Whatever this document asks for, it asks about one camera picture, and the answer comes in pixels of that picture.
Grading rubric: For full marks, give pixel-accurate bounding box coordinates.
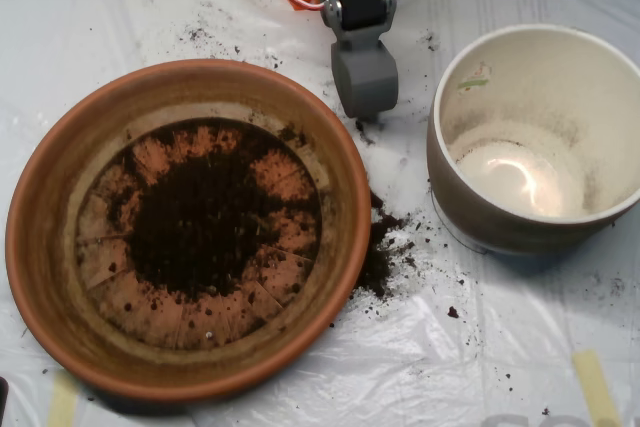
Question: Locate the white ceramic pot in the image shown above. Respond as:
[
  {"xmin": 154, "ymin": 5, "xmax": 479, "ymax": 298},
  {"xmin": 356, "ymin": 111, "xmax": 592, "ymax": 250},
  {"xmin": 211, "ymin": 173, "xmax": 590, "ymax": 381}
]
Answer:
[{"xmin": 426, "ymin": 22, "xmax": 640, "ymax": 256}]

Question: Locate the spilled dark soil pile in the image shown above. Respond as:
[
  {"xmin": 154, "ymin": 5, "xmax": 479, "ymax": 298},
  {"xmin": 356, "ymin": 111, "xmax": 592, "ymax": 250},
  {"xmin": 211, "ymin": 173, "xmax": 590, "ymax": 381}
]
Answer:
[{"xmin": 352, "ymin": 191, "xmax": 416, "ymax": 301}]

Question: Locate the terracotta plant saucer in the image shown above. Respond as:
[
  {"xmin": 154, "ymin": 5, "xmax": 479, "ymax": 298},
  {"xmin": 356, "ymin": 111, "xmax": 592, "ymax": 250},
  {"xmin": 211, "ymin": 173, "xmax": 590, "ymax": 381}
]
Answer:
[{"xmin": 4, "ymin": 57, "xmax": 372, "ymax": 403}]

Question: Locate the green label sticker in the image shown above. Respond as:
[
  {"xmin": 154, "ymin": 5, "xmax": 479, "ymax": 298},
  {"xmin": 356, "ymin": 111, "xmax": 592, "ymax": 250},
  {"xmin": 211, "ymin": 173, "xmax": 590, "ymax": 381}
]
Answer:
[{"xmin": 457, "ymin": 61, "xmax": 494, "ymax": 93}]

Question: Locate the white plastic cover sheet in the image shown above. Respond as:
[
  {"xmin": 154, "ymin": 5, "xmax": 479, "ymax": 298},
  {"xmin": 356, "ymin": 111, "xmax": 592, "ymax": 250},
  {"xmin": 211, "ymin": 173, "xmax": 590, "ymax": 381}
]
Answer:
[{"xmin": 0, "ymin": 0, "xmax": 640, "ymax": 427}]

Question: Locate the beige masking tape strip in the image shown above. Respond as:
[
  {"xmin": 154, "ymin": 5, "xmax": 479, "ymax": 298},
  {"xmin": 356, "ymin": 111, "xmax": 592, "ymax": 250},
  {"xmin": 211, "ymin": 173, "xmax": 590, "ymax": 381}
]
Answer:
[
  {"xmin": 572, "ymin": 349, "xmax": 624, "ymax": 427},
  {"xmin": 45, "ymin": 370, "xmax": 80, "ymax": 427}
]

